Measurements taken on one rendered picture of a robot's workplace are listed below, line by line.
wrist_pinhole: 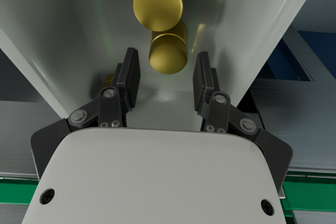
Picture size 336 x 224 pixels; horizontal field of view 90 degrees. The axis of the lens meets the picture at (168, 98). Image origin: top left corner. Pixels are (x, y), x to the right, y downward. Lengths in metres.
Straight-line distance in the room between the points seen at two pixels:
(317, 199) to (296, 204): 0.02
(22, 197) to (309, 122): 0.38
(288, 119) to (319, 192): 0.08
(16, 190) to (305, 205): 0.35
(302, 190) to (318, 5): 0.35
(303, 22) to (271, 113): 0.28
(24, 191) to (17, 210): 0.02
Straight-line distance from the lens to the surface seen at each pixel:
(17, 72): 0.85
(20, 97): 0.75
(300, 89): 0.29
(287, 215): 0.31
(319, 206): 0.24
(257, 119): 0.22
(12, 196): 0.34
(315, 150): 0.24
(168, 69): 0.15
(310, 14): 0.47
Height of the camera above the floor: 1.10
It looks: 38 degrees down
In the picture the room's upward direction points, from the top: 177 degrees counter-clockwise
